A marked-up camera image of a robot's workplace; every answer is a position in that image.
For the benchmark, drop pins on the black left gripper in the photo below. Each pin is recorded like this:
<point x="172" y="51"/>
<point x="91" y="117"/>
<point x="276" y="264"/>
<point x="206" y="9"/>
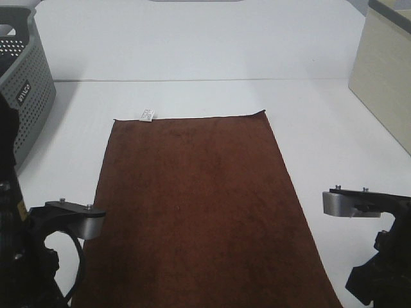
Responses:
<point x="27" y="271"/>

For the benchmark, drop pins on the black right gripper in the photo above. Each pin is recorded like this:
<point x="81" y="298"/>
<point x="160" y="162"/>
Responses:
<point x="384" y="280"/>

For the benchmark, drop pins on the brown towel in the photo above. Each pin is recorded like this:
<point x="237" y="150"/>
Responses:
<point x="200" y="213"/>

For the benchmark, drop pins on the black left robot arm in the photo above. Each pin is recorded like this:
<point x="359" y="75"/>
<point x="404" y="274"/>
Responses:
<point x="11" y="195"/>

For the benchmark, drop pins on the white towel label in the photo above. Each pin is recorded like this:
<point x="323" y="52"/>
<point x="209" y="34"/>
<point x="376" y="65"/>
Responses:
<point x="147" y="115"/>

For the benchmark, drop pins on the grey perforated plastic basket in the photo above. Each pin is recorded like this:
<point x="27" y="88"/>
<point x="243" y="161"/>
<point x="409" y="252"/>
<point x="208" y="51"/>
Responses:
<point x="26" y="81"/>

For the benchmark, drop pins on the beige storage box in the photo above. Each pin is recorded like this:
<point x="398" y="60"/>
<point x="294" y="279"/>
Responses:
<point x="380" y="78"/>

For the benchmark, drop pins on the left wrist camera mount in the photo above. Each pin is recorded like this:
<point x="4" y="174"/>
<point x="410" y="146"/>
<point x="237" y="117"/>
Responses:
<point x="84" y="222"/>

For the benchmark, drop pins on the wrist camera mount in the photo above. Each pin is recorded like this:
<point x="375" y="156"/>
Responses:
<point x="344" y="203"/>
<point x="84" y="222"/>

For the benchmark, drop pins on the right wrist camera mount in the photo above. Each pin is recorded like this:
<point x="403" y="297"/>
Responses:
<point x="344" y="203"/>

